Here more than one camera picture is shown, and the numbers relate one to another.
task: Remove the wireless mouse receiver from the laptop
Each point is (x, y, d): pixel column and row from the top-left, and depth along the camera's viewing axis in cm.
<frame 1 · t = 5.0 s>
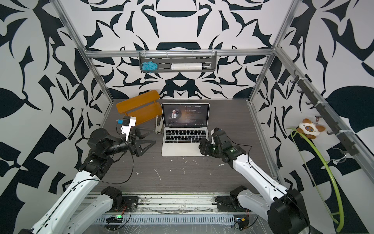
left hand: (150, 133, 63), fingers open
right hand: (199, 145, 82), fingers open
silver laptop: (184, 126, 104), point 3 cm above the table
grey stapler: (158, 125, 104), point 3 cm above the table

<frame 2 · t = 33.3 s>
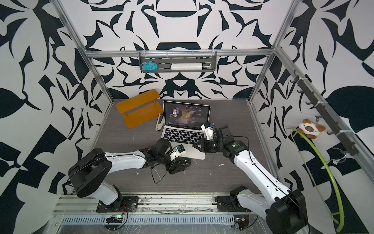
left hand: (179, 159, 86), fingers open
right hand: (191, 144, 76), fingers closed
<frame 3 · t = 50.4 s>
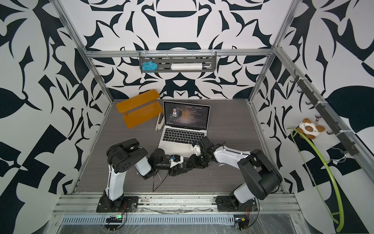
left hand: (184, 161, 89), fingers open
right hand: (187, 165, 86), fingers open
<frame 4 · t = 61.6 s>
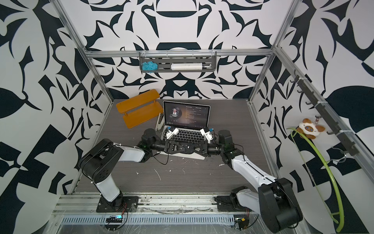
left hand: (182, 147, 77), fingers open
right hand: (188, 148, 76), fingers open
